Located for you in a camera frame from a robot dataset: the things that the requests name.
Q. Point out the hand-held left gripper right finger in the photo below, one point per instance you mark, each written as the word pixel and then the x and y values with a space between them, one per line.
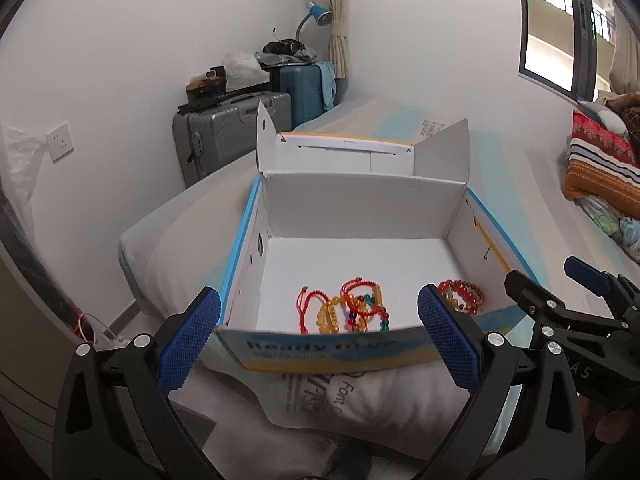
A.
pixel 450 335

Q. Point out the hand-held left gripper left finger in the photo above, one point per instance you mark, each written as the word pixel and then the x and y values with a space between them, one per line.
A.
pixel 192 330

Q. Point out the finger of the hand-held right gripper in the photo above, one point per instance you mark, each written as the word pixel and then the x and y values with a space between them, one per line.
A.
pixel 530 292
pixel 587 270

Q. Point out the sky print cardboard box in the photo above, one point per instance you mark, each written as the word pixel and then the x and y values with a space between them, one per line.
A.
pixel 350 260

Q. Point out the person's right hand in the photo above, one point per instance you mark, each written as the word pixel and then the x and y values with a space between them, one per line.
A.
pixel 617 422

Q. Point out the floral quilt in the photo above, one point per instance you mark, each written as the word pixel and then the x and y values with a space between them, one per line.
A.
pixel 615 225

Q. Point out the striped folded blanket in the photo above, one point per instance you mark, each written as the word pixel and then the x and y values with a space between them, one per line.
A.
pixel 600 160

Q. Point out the grey pillow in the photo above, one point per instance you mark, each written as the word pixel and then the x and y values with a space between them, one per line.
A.
pixel 600 112

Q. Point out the brown blanket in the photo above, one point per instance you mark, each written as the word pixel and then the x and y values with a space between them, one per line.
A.
pixel 627 115

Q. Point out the grey suitcase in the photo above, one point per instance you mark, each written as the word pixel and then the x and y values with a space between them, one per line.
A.
pixel 225 135

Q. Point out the clear plastic bag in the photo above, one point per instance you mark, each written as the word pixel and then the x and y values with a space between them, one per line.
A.
pixel 17 170

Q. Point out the brown box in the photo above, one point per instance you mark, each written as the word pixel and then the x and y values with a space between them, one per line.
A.
pixel 205 87

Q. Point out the window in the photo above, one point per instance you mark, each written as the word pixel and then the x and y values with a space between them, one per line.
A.
pixel 550 25

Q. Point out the blue suitcase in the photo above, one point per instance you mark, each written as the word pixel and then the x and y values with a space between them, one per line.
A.
pixel 300 95

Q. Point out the white plastic bag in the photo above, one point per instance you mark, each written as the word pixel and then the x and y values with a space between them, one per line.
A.
pixel 242 70

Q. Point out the light blue cloth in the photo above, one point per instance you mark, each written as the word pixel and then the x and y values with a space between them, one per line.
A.
pixel 327 85

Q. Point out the dark clothes pile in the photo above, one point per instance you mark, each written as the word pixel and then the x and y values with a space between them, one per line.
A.
pixel 285 50

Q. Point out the beige curtain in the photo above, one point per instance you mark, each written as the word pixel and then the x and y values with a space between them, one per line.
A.
pixel 339 20

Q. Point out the blue desk lamp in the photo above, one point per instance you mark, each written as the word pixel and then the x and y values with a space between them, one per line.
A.
pixel 316 12

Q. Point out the white wall socket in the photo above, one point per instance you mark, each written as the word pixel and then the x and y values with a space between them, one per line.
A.
pixel 60 141

